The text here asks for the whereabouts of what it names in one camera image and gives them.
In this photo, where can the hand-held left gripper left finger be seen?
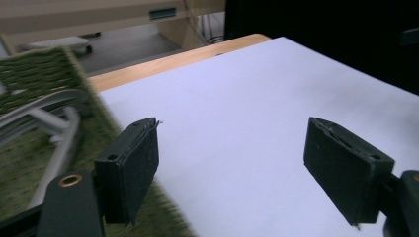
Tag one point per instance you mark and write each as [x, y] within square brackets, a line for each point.
[131, 171]

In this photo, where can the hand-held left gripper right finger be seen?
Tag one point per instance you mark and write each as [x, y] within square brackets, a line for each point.
[346, 168]

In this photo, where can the grey plastic clothes hanger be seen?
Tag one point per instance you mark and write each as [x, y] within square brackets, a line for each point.
[49, 121]

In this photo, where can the green woven basket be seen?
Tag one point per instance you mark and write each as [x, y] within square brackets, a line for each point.
[36, 70]

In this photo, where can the black curtain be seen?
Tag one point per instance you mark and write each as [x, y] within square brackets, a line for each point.
[329, 36]

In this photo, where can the grey wheeled base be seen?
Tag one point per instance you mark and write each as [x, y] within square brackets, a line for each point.
[59, 43]

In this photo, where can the wooden cabinet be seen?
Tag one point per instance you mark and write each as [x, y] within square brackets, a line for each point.
[99, 19]

